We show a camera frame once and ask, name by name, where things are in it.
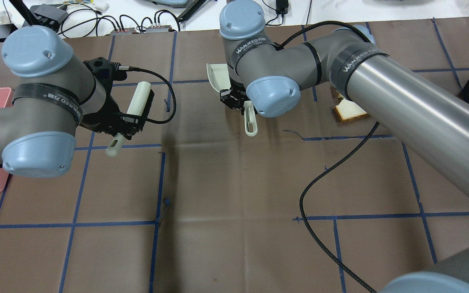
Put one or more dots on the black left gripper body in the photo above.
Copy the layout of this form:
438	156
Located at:
105	115

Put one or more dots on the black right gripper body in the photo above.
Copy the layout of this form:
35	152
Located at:
231	99

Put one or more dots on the pale green dustpan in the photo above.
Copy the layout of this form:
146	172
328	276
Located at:
219	78

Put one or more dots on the pale green hand brush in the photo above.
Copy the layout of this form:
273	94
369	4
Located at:
133	121

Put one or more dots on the triangular white bread slice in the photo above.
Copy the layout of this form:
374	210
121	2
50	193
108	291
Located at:
348	110

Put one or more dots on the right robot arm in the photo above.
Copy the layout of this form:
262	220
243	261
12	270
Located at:
434	123

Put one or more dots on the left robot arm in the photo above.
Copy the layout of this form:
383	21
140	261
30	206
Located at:
56	93

